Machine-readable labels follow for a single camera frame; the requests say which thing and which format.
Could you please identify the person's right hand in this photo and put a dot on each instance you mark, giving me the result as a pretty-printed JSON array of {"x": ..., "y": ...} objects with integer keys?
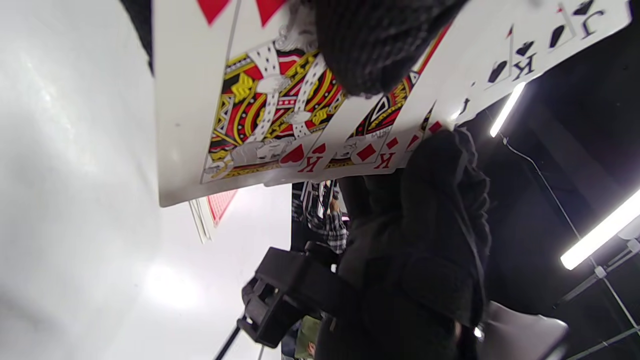
[{"x": 425, "y": 250}]

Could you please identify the person's left hand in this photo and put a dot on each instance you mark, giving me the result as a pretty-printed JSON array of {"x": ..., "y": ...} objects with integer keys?
[{"x": 375, "y": 45}]

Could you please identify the pile of dealt red-backed cards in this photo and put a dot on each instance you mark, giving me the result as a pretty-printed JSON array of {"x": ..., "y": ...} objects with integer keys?
[
  {"x": 220, "y": 202},
  {"x": 190, "y": 100}
]

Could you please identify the ceiling light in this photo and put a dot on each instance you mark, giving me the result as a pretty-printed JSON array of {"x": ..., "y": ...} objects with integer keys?
[
  {"x": 507, "y": 109},
  {"x": 600, "y": 232}
]

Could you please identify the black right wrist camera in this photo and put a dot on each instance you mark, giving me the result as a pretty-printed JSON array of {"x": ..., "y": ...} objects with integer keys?
[{"x": 285, "y": 285}]

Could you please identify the aluminium frame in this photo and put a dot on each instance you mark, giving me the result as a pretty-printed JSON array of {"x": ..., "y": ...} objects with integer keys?
[{"x": 600, "y": 272}]

